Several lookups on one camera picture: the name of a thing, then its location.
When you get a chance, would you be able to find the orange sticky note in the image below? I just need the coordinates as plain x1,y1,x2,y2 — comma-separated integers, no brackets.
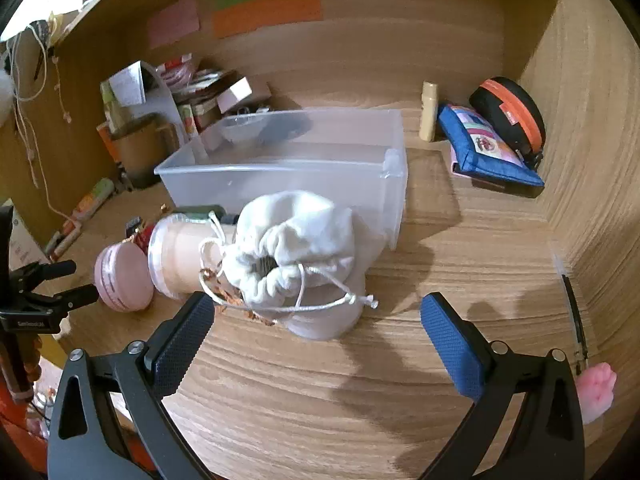
212,0,322,39

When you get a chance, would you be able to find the black orange round case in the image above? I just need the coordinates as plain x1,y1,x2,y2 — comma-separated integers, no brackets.
469,77,546,168

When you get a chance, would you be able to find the white printed paper slip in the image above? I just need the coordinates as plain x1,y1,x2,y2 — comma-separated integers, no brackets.
107,61,147,107

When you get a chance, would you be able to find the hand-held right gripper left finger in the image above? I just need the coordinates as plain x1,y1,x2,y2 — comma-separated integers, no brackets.
47,291,217,480

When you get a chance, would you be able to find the clear plastic storage box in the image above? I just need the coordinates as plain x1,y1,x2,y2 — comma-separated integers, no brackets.
154,108,408,251

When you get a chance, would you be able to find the cream tube bottle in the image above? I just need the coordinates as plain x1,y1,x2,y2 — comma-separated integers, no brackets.
419,81,439,142

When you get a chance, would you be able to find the blue patchwork zip pouch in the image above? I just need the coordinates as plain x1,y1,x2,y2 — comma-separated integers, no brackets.
438,105,545,198

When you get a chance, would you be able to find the pink paw toy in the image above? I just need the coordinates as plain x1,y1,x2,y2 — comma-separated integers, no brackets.
575,362,617,425

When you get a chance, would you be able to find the dark green spray bottle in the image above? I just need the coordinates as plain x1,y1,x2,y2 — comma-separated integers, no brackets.
177,205,241,226

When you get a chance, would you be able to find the white card sheet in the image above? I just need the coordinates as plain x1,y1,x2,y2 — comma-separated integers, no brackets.
142,62,186,136

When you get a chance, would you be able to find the wooden desktop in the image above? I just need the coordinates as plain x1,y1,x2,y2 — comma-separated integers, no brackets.
50,105,601,480

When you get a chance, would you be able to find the clear jar with beige contents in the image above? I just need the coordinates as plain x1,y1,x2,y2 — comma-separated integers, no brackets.
147,212,366,341

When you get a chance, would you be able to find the black pen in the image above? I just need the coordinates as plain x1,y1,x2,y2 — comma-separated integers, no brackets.
561,274,587,376

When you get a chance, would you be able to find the white hanging cord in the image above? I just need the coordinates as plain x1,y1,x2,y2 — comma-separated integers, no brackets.
10,20,76,226

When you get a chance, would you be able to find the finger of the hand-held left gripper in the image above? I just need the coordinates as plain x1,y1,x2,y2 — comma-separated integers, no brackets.
12,260,77,293
30,284,101,313

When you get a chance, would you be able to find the pink sticky note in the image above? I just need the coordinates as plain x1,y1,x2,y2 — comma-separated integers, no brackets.
147,0,201,50

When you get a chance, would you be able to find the green orange snack packet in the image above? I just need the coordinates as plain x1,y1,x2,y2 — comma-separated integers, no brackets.
50,177,116,256

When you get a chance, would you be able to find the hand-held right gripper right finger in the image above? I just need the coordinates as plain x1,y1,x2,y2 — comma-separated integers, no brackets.
420,292,586,480

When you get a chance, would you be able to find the orange braided cord keychain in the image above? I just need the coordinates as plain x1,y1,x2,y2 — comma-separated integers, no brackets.
200,267,276,326

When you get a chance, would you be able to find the small white cardboard box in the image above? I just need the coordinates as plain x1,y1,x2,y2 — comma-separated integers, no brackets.
216,77,271,111

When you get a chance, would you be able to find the person's left forearm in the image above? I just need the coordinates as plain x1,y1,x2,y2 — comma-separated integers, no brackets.
0,395,48,468

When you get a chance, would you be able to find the white drawstring pouch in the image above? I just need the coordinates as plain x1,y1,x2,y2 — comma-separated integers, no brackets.
200,190,378,326

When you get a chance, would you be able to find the brown mug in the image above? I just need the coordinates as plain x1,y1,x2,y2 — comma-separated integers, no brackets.
111,114,181,191

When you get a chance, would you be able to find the pile of assorted packets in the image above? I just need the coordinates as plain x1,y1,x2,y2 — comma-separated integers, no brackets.
155,55,236,108

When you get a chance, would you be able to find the pink round case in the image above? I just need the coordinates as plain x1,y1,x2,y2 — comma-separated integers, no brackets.
94,242,155,312

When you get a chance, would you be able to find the floral patterned box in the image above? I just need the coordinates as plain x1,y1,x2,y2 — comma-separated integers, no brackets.
177,102,221,141

